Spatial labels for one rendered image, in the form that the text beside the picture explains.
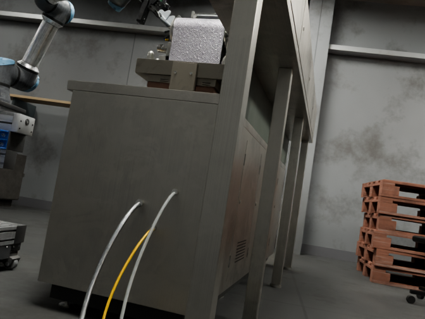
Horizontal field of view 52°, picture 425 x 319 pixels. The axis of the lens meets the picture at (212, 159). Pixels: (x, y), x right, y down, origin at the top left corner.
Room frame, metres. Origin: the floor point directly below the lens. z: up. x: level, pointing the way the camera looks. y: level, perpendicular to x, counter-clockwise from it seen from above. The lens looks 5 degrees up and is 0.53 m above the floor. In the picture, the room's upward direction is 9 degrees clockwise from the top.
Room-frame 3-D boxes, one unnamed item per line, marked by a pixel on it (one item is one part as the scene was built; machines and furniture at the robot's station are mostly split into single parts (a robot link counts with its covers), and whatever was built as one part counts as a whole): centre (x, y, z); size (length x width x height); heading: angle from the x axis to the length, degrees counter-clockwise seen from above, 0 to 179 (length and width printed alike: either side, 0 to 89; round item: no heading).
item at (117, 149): (2.86, -0.04, 0.43); 2.52 x 0.64 x 0.86; 165
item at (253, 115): (2.91, -0.36, 1.02); 2.24 x 0.04 x 0.24; 165
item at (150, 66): (1.75, 0.15, 1.00); 0.40 x 0.16 x 0.06; 75
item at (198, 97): (2.86, -0.02, 0.88); 2.52 x 0.66 x 0.04; 165
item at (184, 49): (1.87, 0.15, 1.11); 0.23 x 0.01 x 0.18; 75
